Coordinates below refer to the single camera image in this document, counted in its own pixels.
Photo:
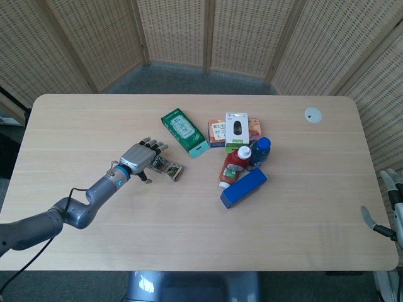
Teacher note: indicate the woven folding screen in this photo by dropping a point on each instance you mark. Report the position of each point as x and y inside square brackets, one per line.
[201, 41]

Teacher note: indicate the green tissue box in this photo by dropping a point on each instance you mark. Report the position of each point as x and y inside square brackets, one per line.
[185, 133]

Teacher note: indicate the orange snack box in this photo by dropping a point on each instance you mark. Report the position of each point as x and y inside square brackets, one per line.
[218, 133]

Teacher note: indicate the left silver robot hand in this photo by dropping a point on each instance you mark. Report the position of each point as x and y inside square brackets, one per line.
[141, 157]

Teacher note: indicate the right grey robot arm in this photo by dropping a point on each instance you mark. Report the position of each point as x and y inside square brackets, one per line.
[388, 284]

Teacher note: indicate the black stand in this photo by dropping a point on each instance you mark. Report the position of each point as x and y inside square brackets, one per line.
[14, 104]

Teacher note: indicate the blue rectangular box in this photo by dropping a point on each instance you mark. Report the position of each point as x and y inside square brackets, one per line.
[244, 188]

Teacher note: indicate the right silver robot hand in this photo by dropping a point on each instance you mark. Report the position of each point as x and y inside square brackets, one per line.
[388, 214]

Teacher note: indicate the red ketchup bottle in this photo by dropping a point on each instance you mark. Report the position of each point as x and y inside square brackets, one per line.
[233, 168]

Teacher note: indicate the white table grommet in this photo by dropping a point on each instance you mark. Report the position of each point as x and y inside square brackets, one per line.
[313, 114]

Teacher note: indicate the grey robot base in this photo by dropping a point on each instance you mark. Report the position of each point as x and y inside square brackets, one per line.
[192, 286]

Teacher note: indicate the dark blue bottle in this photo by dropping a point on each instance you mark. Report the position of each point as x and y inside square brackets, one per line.
[259, 152]

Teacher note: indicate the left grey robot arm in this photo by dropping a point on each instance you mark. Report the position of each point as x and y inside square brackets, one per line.
[63, 207]

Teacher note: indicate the white mouse package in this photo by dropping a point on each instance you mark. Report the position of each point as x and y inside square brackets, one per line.
[237, 130]

